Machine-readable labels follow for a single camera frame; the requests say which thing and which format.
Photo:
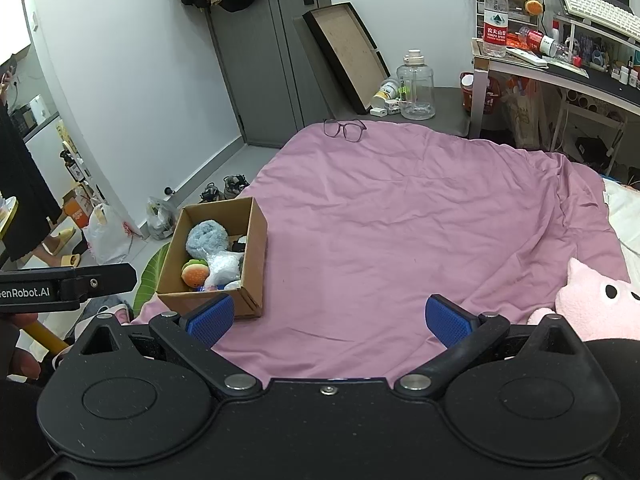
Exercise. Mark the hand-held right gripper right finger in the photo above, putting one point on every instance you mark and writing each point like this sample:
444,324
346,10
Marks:
447,320

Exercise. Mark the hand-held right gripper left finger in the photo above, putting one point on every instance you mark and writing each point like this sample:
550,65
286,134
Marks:
212,317

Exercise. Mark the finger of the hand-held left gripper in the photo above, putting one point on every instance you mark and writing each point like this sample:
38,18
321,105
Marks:
107,280

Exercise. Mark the blue tissue pack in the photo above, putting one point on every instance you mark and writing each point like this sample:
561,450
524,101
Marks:
210,287

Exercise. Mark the burger plush toy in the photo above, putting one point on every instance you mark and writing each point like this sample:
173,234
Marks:
195,274

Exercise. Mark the white crinkled plastic bag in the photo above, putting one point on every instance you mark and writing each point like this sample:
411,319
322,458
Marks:
222,267

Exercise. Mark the cardboard box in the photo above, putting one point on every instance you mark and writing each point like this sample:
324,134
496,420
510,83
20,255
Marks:
252,260

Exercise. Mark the black spiky plush toy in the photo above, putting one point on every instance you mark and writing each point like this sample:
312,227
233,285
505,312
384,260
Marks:
239,245

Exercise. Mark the grey-blue fluffy plush toy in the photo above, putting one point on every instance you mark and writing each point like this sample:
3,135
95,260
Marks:
207,237

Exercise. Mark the person's left hand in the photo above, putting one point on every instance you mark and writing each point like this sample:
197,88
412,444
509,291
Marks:
10,345

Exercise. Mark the grey cloth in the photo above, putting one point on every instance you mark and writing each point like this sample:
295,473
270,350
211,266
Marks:
100,310

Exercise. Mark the white plastic shopping bag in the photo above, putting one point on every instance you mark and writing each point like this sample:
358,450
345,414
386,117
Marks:
105,237

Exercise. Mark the cartoon floor rug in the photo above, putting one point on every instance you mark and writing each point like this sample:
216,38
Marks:
150,275

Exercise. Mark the yellow slipper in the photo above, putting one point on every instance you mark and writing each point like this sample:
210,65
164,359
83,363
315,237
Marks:
62,237
67,260

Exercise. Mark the yellow pole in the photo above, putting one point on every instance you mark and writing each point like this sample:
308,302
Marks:
42,337

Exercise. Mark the orange box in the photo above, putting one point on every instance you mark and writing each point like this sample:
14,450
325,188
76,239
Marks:
79,215

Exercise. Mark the clear plastic bag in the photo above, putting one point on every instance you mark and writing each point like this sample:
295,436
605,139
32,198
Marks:
160,220

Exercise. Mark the pink bed sheet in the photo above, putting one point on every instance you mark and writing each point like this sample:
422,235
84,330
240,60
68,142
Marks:
375,235

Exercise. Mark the dark spray bottle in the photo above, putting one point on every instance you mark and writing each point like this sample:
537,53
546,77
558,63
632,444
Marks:
75,167

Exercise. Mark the grey sneaker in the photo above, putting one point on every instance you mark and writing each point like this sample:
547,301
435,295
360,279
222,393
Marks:
212,194
235,186

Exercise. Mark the white cabinet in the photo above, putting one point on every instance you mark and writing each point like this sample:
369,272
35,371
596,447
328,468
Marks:
42,145

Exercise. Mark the pink pig plush toy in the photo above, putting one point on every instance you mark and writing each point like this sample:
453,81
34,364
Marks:
595,305

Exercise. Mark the black kitchen appliance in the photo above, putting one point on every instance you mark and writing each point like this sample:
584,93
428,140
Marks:
22,119

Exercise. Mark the white bedding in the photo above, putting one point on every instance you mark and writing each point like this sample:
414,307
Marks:
625,215

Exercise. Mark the grey nightstand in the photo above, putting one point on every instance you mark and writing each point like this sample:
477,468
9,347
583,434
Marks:
445,107

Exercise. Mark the beige tote bag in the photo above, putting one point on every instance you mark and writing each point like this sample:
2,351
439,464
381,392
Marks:
525,115

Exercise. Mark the small white box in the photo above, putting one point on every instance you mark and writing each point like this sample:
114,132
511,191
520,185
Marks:
393,106

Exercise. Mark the white charger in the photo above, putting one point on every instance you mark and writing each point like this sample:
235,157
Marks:
378,110

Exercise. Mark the dark-rimmed eyeglasses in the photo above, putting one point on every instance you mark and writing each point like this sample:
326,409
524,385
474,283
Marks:
344,125

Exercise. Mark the red container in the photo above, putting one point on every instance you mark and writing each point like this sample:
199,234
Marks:
469,92

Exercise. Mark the clear plastic water jug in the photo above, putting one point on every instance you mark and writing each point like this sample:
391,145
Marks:
415,90

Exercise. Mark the yellow and white can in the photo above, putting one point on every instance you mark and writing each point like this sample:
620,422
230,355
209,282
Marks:
386,91

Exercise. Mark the grey door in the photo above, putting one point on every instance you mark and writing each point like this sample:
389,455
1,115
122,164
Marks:
270,70

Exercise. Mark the black desk with white legs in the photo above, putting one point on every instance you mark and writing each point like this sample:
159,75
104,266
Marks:
575,77

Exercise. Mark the dark-framed wooden board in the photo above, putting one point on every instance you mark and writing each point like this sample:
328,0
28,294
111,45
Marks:
350,50

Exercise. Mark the red-label drink bottle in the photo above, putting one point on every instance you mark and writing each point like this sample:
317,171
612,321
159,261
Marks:
537,40

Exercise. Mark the red-label water bottle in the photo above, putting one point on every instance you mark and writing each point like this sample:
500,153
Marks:
495,25

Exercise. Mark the orange round toy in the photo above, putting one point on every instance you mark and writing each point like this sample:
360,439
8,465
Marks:
532,6

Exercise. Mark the white keyboard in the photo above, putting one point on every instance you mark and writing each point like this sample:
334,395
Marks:
595,7

